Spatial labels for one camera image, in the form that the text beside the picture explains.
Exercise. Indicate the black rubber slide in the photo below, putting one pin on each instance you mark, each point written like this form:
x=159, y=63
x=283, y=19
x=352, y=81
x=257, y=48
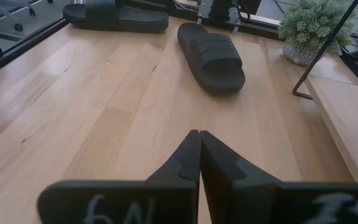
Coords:
x=120, y=17
x=213, y=59

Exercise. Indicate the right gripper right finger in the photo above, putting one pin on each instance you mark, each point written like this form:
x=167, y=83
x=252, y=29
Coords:
x=244, y=199

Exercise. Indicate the small green potted plant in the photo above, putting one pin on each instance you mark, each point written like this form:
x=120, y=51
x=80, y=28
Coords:
x=309, y=25

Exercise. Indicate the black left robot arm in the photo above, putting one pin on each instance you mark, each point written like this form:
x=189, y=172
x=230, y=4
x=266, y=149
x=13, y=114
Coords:
x=221, y=9

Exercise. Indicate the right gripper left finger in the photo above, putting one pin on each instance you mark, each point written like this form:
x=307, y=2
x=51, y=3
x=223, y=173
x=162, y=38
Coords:
x=154, y=199

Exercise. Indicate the wooden shelf black metal frame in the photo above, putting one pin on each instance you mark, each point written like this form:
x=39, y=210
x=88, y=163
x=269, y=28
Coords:
x=346, y=118

